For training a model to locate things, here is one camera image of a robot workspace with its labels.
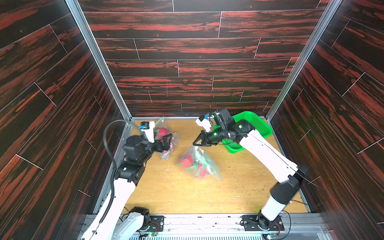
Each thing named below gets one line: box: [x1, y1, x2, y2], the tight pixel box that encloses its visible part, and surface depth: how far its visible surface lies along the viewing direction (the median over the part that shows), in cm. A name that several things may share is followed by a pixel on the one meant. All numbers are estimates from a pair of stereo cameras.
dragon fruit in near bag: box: [195, 163, 208, 179], surface depth 80 cm
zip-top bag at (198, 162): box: [176, 144, 222, 181], surface depth 74 cm
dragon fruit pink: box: [179, 153, 198, 171], surface depth 79 cm
